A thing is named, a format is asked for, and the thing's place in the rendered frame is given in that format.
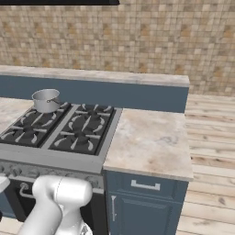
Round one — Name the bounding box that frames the blue drawer front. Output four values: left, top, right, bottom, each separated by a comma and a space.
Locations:
105, 171, 188, 203

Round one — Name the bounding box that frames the silver drawer handle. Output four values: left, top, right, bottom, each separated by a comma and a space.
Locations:
130, 179, 162, 192

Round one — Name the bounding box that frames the black range hood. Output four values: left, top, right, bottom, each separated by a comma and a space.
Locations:
0, 0, 120, 6

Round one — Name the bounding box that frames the black oven door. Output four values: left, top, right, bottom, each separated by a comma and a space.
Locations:
4, 179, 109, 235

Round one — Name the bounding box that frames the silver pot with handle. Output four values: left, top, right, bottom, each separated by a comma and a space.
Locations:
31, 88, 62, 115

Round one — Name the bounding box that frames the silver oven door handle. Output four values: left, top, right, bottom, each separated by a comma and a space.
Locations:
18, 182, 106, 200

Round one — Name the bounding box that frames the silver cabinet door handle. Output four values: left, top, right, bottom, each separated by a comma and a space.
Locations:
110, 195, 118, 222

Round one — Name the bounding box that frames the blue raised counter ledge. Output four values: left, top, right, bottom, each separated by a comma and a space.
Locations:
0, 64, 191, 114

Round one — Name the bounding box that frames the blue cabinet door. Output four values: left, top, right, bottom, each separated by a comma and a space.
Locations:
107, 191, 180, 235

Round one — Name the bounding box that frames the grey stove with black grates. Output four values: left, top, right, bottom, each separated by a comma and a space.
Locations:
0, 102, 124, 235

